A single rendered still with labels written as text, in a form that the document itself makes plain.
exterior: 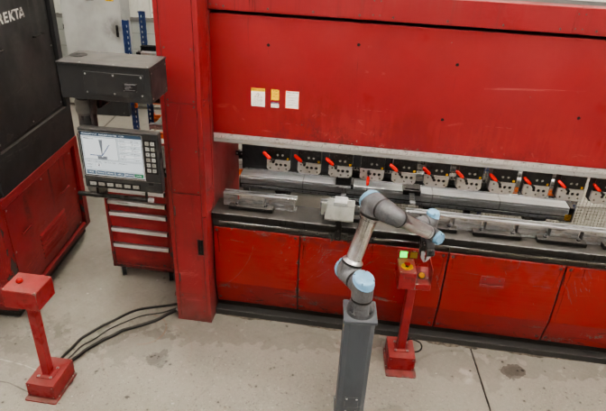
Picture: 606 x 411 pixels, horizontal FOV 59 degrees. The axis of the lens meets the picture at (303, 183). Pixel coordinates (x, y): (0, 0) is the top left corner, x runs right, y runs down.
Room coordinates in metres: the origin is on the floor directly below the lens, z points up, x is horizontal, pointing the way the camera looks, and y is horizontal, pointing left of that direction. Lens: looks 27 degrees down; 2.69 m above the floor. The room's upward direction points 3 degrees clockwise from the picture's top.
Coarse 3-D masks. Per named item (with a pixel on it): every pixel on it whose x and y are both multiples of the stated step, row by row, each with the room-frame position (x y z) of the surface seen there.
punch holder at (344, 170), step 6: (330, 156) 3.05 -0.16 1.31; (336, 156) 3.05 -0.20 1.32; (342, 156) 3.05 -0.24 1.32; (348, 156) 3.04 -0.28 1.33; (336, 162) 3.05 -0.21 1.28; (342, 162) 3.05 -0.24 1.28; (348, 162) 3.04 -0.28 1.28; (330, 168) 3.05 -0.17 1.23; (342, 168) 3.04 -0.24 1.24; (348, 168) 3.04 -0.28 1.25; (330, 174) 3.05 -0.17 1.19; (336, 174) 3.05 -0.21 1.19; (342, 174) 3.04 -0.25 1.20; (348, 174) 3.04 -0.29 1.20
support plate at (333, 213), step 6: (330, 198) 3.07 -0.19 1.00; (330, 204) 3.00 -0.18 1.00; (348, 204) 3.01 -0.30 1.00; (354, 204) 3.02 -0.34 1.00; (330, 210) 2.92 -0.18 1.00; (336, 210) 2.92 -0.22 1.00; (342, 210) 2.93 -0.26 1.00; (348, 210) 2.93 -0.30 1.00; (330, 216) 2.84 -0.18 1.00; (336, 216) 2.85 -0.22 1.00; (342, 216) 2.85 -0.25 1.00; (348, 216) 2.85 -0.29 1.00; (348, 222) 2.80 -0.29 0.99
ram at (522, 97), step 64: (256, 64) 3.11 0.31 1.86; (320, 64) 3.07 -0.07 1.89; (384, 64) 3.02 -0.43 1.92; (448, 64) 2.98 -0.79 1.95; (512, 64) 2.94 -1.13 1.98; (576, 64) 2.90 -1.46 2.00; (256, 128) 3.11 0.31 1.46; (320, 128) 3.06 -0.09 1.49; (384, 128) 3.02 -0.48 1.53; (448, 128) 2.98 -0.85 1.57; (512, 128) 2.93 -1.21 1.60; (576, 128) 2.89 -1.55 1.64
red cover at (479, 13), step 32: (224, 0) 3.12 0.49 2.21; (256, 0) 3.10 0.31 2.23; (288, 0) 3.07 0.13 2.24; (320, 0) 3.05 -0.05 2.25; (352, 0) 3.03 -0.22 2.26; (384, 0) 3.01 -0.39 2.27; (416, 0) 2.99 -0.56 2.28; (448, 0) 2.97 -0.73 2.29; (480, 0) 2.96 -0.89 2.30; (576, 32) 2.89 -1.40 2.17
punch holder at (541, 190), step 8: (528, 176) 2.91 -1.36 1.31; (536, 176) 2.91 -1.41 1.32; (544, 176) 2.90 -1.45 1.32; (552, 176) 2.90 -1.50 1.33; (520, 184) 2.98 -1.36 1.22; (536, 184) 2.91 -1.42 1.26; (544, 184) 2.90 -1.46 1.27; (520, 192) 2.95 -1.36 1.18; (528, 192) 2.91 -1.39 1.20; (536, 192) 2.90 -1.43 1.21; (544, 192) 2.90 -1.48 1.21
